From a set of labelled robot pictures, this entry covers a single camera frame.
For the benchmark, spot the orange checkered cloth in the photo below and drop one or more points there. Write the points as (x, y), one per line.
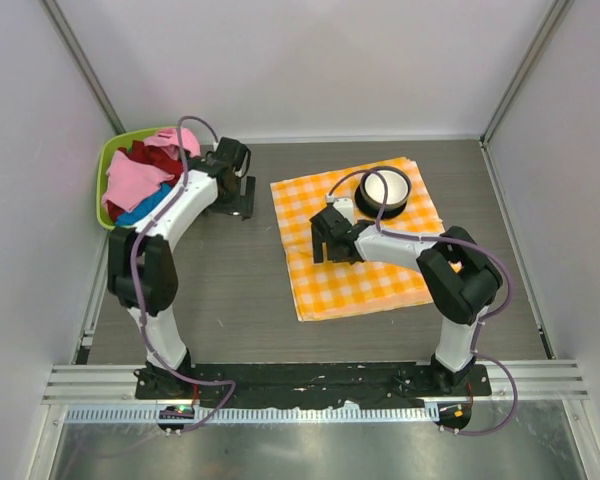
(333, 290)

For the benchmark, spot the blue t shirt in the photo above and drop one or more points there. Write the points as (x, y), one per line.
(144, 208)

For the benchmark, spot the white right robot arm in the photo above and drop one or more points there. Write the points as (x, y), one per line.
(460, 277)

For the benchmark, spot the dark red t shirt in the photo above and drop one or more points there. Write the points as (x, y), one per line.
(152, 156)

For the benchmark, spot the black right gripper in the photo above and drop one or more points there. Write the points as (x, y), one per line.
(325, 238)

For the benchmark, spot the lime green plastic basket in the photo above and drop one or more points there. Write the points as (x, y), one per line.
(125, 141)

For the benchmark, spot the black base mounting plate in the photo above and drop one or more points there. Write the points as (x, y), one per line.
(311, 386)

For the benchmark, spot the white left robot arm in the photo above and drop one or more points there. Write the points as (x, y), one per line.
(141, 271)

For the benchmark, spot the pink t shirt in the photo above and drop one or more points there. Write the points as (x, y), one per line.
(130, 182)
(170, 140)

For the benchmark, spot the white slotted cable duct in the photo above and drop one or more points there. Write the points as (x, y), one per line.
(182, 414)

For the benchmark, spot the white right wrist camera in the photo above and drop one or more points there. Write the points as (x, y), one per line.
(344, 205)

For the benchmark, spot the white bowl with dark rim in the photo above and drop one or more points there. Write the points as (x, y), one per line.
(386, 190)

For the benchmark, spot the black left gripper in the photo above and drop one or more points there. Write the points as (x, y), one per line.
(241, 198)

